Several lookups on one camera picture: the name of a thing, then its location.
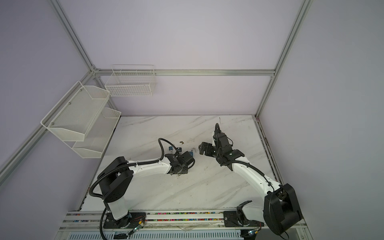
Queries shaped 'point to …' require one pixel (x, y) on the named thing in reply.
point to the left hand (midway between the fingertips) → (181, 168)
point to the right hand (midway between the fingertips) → (204, 147)
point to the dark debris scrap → (181, 142)
